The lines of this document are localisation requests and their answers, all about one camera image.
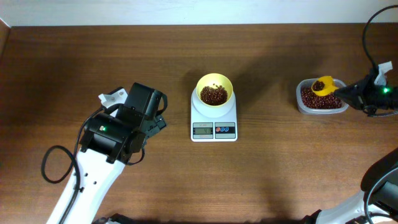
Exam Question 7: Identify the red beans in bowl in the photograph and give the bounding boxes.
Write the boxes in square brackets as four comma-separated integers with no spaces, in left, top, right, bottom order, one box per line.
[200,85,228,106]

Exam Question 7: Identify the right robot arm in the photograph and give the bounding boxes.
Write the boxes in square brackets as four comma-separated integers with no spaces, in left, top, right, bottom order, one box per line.
[300,68,397,224]

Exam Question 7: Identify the white digital kitchen scale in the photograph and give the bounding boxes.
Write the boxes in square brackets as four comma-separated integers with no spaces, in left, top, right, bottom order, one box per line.
[190,88,238,142]

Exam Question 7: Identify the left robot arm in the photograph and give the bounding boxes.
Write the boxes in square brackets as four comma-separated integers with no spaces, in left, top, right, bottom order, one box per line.
[48,83,167,223]

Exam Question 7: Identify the red beans in container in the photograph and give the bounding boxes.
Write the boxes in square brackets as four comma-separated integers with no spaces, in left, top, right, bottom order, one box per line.
[300,87,343,110]

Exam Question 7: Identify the red beans in scoop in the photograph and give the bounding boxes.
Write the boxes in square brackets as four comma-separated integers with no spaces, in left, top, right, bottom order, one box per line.
[312,80,325,91]

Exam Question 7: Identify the clear plastic container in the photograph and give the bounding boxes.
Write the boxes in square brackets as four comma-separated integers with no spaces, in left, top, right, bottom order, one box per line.
[296,78,349,115]

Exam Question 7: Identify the yellow plastic bowl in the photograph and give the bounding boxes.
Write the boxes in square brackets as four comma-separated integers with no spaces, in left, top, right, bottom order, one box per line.
[193,73,233,108]

